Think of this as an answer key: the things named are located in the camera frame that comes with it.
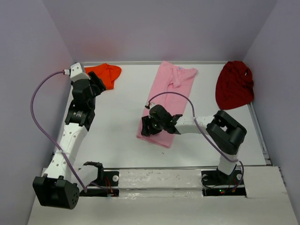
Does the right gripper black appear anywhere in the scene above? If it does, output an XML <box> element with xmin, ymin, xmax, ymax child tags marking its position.
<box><xmin>142</xmin><ymin>115</ymin><xmax>165</xmax><ymax>136</ymax></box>

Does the pink t shirt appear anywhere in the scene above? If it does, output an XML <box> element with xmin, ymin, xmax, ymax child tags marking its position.
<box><xmin>136</xmin><ymin>61</ymin><xmax>198</xmax><ymax>148</ymax></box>

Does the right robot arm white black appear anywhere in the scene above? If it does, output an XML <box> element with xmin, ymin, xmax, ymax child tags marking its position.
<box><xmin>141</xmin><ymin>105</ymin><xmax>247</xmax><ymax>184</ymax></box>

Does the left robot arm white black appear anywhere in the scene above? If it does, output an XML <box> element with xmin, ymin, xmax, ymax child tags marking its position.
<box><xmin>32</xmin><ymin>71</ymin><xmax>106</xmax><ymax>210</ymax></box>

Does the orange t shirt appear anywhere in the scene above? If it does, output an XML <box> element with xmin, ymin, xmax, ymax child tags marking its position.
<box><xmin>85</xmin><ymin>63</ymin><xmax>122</xmax><ymax>90</ymax></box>

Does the dark red t shirt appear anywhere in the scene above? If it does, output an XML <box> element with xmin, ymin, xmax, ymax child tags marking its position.
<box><xmin>215</xmin><ymin>60</ymin><xmax>254</xmax><ymax>110</ymax></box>

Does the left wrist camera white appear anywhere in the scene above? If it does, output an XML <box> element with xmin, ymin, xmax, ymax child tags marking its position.
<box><xmin>63</xmin><ymin>62</ymin><xmax>90</xmax><ymax>82</ymax></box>

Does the back table rail white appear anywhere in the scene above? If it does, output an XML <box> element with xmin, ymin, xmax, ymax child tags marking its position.
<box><xmin>82</xmin><ymin>61</ymin><xmax>227</xmax><ymax>66</ymax></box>

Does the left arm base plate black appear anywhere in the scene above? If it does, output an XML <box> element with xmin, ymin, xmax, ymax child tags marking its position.
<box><xmin>80</xmin><ymin>170</ymin><xmax>120</xmax><ymax>197</ymax></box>

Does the front table rail metal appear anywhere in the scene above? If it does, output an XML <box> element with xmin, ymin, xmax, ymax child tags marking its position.
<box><xmin>104</xmin><ymin>166</ymin><xmax>218</xmax><ymax>170</ymax></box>

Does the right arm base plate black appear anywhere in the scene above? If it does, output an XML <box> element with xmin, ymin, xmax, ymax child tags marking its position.
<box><xmin>201</xmin><ymin>170</ymin><xmax>247</xmax><ymax>197</ymax></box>

